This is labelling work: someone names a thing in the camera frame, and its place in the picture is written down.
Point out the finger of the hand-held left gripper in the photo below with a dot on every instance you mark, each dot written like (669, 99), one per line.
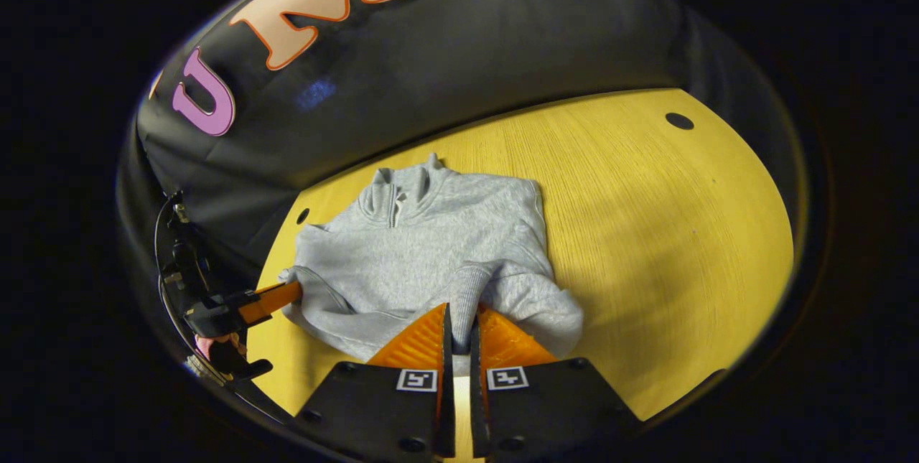
(273, 301)

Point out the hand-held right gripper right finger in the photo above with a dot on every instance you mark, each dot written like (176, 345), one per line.
(546, 405)

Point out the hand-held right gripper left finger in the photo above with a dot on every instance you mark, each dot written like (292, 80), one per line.
(388, 405)

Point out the grey zip-neck sweatshirt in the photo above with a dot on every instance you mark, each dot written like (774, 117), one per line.
(423, 248)

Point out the black backdrop cloth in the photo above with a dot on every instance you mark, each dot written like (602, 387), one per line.
(445, 75)

